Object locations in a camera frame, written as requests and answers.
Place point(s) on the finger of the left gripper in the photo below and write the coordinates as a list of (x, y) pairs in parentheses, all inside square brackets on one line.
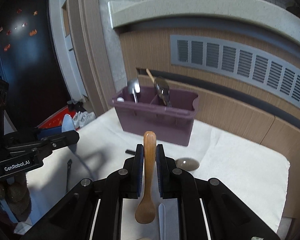
[(50, 141), (52, 131)]

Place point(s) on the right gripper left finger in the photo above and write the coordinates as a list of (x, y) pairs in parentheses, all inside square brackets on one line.
[(123, 188)]

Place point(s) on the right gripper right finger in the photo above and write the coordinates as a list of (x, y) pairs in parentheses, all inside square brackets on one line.
[(175, 183)]

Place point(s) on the light blue plastic spoon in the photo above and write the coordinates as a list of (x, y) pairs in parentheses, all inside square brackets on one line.
[(67, 124)]

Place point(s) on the smoky plastic spoon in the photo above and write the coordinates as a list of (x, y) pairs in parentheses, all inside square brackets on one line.
[(187, 164), (163, 90)]

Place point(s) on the white plastic spoon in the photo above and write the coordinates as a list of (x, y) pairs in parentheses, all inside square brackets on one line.
[(161, 213)]

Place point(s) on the wooden spoon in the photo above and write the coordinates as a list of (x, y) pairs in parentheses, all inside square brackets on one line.
[(146, 211)]

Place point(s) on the stainless steel spoon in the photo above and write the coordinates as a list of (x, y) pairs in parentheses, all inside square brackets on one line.
[(133, 87)]

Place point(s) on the wooden chopstick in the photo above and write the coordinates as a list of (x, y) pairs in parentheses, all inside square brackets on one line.
[(150, 75)]

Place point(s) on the left gloved hand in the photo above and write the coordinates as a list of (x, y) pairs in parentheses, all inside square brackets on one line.
[(17, 196)]

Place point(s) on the red door mat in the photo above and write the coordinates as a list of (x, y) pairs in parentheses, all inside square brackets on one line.
[(57, 118)]

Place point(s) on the white sneakers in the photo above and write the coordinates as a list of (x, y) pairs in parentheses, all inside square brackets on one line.
[(81, 119)]

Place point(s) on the purple plastic utensil caddy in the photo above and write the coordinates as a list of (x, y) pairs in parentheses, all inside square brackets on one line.
[(170, 124)]

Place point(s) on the black refrigerator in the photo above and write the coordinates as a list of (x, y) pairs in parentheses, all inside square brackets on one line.
[(29, 64)]

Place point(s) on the silver ventilation grille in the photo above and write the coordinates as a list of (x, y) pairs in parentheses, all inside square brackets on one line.
[(238, 61)]

